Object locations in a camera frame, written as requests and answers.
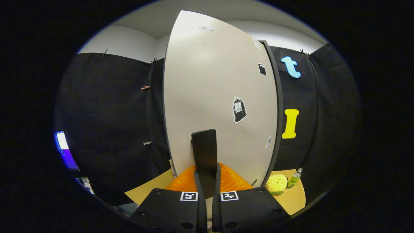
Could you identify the yellow plush toy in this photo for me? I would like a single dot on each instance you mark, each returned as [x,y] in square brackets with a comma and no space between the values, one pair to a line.
[276,183]

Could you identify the beige shoe cabinet door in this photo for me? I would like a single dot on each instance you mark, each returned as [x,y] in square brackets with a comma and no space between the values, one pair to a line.
[210,81]

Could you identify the lit computer monitor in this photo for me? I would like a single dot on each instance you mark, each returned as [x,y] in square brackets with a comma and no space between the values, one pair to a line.
[66,152]

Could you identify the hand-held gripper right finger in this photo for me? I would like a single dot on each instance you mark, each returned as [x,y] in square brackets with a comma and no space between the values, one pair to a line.
[216,210]

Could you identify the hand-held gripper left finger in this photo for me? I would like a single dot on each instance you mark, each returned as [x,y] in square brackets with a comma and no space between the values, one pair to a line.
[201,207]

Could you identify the black backdrop cloth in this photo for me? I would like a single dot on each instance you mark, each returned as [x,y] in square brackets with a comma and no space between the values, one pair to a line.
[106,113]

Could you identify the pink cloth clip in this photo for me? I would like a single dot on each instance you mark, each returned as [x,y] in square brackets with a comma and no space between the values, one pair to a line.
[145,87]

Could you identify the green drink bottle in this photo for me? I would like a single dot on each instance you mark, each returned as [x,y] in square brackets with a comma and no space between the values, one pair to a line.
[293,178]

